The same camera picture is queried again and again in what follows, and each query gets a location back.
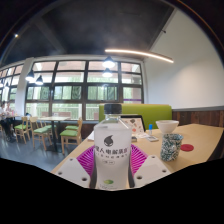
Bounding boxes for light wooden dining table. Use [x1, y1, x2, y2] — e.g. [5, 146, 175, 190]
[38, 115, 72, 153]

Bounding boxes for black-framed window wall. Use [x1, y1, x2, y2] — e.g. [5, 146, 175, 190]
[0, 59, 145, 122]

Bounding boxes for person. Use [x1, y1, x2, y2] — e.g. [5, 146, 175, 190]
[4, 101, 17, 134]
[0, 102, 11, 142]

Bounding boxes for wooden chairs with green seats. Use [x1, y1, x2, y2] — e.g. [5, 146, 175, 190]
[13, 115, 84, 154]

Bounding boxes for green upholstered bench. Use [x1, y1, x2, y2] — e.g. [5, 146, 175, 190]
[98, 103, 173, 130]

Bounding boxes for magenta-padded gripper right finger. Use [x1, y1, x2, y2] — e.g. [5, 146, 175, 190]
[128, 143, 172, 189]

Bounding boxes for clear black-capped drink bottle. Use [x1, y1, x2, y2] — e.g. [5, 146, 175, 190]
[93, 103, 133, 191]

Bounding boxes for long curved linear light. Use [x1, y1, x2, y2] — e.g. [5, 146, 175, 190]
[104, 48, 175, 64]

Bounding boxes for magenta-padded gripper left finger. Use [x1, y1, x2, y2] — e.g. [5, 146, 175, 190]
[53, 144, 98, 190]

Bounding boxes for white ceramic bowl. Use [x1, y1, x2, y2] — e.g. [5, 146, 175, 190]
[155, 119, 180, 135]

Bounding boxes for green speckled white mug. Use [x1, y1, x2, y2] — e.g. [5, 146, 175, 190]
[160, 133, 184, 162]

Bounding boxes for flat round red coaster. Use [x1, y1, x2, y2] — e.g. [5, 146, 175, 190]
[180, 143, 195, 152]

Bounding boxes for white paper sheets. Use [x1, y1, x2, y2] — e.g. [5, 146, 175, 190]
[87, 130, 96, 142]

